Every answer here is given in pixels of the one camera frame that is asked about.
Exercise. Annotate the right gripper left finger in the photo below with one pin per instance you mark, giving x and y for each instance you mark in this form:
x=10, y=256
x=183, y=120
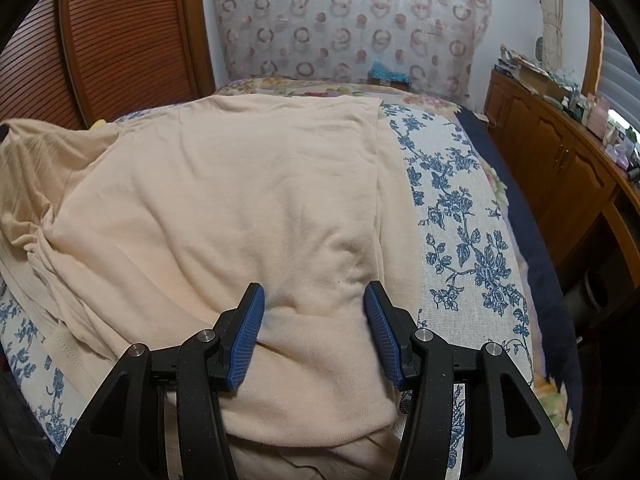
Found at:
x=152, y=397

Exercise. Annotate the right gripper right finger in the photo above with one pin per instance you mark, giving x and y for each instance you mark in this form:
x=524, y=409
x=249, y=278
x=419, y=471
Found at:
x=469, y=408

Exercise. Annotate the peach printed t-shirt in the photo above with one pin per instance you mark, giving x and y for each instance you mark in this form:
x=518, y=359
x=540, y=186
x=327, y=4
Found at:
x=147, y=230

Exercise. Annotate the pink floral bedspread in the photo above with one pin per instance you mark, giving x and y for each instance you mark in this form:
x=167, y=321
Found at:
x=350, y=90

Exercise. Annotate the navy bed sheet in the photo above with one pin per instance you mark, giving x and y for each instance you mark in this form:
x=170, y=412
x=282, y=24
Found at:
x=557, y=378

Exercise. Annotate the wooden sideboard cabinet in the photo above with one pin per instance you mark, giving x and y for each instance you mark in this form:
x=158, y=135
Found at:
x=562, y=171

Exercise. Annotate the yellow plush toy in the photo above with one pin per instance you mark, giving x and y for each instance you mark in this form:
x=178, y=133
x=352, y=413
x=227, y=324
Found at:
x=99, y=123

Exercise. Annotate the pink bottle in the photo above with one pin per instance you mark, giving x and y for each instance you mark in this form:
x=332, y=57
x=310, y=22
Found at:
x=597, y=122

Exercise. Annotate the cardboard box on cabinet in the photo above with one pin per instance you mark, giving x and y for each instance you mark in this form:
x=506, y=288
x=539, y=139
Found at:
x=537, y=81

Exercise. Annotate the grey window blind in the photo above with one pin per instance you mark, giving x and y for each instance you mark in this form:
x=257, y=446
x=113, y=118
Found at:
x=619, y=79

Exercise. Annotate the blue item on box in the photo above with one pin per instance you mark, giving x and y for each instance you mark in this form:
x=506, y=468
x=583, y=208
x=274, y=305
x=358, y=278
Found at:
x=380, y=72

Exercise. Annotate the brown louvered wardrobe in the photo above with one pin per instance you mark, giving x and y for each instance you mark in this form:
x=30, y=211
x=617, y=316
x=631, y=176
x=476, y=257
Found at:
x=73, y=62

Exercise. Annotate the circle patterned curtain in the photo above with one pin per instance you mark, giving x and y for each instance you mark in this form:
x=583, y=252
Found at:
x=430, y=42

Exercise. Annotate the tied beige curtain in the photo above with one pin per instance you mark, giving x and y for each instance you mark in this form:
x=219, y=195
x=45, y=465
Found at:
x=552, y=33

